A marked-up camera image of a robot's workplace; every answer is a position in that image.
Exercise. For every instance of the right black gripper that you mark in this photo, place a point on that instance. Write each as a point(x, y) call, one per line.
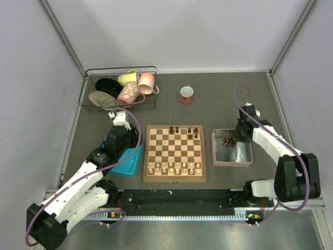
point(237, 135)

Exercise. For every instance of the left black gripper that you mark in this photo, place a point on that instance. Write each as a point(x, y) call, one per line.
point(136, 136)

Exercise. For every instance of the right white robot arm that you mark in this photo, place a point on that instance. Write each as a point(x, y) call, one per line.
point(297, 173)

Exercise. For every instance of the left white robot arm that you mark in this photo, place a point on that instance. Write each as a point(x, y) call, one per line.
point(49, 223)

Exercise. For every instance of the dark pieces pile in tin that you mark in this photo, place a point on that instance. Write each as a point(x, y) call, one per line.
point(229, 141)

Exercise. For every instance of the wooden chess board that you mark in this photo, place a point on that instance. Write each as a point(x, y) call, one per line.
point(161, 147)

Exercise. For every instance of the blue plastic tray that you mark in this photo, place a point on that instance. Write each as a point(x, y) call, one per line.
point(127, 164)

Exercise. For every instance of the pink metal tin tray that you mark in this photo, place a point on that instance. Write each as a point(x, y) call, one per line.
point(225, 156)

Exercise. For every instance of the grey speckled plate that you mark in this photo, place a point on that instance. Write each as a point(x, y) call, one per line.
point(102, 100)

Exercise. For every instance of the pink floral mug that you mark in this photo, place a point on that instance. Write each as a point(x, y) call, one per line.
point(130, 95)

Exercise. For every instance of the black ridged bowl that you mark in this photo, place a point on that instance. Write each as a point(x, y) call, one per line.
point(109, 86)

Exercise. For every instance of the pink white mug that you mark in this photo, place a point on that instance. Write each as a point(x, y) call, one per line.
point(146, 83)

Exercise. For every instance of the yellow mug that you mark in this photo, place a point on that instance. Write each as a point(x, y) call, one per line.
point(130, 76)

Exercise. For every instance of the brown mug white inside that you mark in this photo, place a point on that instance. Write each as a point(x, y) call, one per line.
point(187, 93)

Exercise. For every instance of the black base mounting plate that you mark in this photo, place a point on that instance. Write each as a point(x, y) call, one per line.
point(201, 202)

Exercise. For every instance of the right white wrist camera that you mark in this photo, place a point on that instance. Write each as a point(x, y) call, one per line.
point(257, 113)

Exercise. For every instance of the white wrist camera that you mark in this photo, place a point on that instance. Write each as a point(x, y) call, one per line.
point(257, 113)
point(119, 118)

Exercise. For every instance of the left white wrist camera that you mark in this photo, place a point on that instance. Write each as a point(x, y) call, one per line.
point(119, 118)

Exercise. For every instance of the black wire dish rack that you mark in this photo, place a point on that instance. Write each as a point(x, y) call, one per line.
point(93, 75)

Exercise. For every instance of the white slotted cable duct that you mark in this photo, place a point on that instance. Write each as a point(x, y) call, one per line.
point(182, 217)

